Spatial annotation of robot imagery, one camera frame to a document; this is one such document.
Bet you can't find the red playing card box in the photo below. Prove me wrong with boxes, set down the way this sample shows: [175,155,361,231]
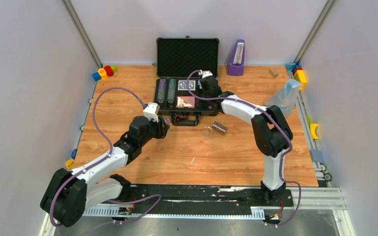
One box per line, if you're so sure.
[176,96,196,109]

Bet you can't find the small wooden block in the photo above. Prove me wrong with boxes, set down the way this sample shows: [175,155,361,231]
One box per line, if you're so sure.
[269,69,279,78]

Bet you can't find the coloured toy cylinders cluster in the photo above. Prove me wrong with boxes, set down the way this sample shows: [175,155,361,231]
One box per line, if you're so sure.
[92,65,118,81]

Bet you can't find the blue playing card deck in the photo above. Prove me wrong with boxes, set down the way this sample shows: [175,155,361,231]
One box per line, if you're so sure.
[178,80,197,91]

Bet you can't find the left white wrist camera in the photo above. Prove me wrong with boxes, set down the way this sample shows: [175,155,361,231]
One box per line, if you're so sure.
[143,102,160,122]

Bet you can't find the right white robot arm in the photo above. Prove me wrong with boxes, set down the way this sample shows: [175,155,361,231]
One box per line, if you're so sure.
[200,74,293,205]

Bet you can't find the yellow blue round tags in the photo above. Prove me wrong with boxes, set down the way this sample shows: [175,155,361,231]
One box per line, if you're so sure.
[64,149,78,170]

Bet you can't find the coloured toy blocks stack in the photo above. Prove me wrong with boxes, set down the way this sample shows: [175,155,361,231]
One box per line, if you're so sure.
[284,63,308,90]

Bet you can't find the purple chip stack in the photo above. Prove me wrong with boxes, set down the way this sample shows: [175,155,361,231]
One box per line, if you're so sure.
[158,79,167,92]

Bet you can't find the purple metronome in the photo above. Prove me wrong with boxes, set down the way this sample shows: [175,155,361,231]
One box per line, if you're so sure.
[226,39,245,76]

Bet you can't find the black poker set case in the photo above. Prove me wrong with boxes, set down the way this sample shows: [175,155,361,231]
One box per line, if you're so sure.
[154,36,220,126]

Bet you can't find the clear round dealer button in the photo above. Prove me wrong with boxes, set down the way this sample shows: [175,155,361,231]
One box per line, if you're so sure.
[201,126,213,138]

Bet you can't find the brown chip stack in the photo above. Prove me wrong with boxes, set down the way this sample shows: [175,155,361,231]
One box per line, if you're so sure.
[212,121,227,134]

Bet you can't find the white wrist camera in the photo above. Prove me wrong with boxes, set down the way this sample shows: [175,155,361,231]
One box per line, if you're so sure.
[143,102,160,122]
[198,70,213,79]

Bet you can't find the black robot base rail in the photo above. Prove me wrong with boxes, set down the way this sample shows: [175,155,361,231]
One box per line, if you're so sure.
[78,184,346,222]

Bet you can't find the black red case tag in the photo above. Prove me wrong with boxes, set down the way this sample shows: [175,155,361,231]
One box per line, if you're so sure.
[173,115,188,126]

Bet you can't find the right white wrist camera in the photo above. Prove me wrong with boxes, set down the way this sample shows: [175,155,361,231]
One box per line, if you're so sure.
[198,70,213,79]

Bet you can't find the black caster wheels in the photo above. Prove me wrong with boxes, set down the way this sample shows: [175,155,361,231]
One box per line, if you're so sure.
[319,163,332,182]

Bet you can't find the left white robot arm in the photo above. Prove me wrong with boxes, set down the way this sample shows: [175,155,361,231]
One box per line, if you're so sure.
[40,116,170,227]

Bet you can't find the clear plastic bag blue contents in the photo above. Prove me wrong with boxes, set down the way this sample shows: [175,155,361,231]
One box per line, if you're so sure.
[265,79,302,117]

